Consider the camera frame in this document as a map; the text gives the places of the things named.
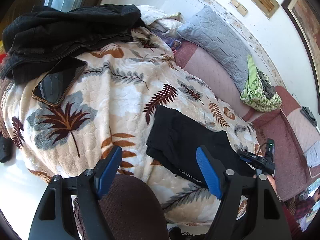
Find black pants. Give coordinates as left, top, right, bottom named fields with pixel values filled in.
left=146, top=106, right=254, bottom=188

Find dark cloth on sofa arm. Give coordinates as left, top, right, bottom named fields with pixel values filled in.
left=300, top=106, right=317, bottom=127

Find green patterned folded cloth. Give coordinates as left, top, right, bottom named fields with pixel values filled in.
left=240, top=55, right=282, bottom=112

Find dark grey cloth on green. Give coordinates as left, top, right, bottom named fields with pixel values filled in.
left=256, top=68, right=276, bottom=100

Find dark red trouser leg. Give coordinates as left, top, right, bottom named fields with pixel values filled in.
left=72, top=174, right=171, bottom=240

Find leaf pattern fleece blanket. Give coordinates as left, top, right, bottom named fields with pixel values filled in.
left=1, top=28, right=259, bottom=226

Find black smartphone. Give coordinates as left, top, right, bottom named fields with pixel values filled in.
left=31, top=57, right=87, bottom=107

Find grey quilted pillow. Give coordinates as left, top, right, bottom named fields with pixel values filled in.
left=177, top=5, right=251, bottom=92

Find black garment pile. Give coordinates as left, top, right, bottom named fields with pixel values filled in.
left=1, top=4, right=145, bottom=85

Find white patterned cloth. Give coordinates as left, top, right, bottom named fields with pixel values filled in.
left=137, top=5, right=184, bottom=37

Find beige wall switch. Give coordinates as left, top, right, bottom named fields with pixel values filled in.
left=230, top=0, right=248, bottom=17

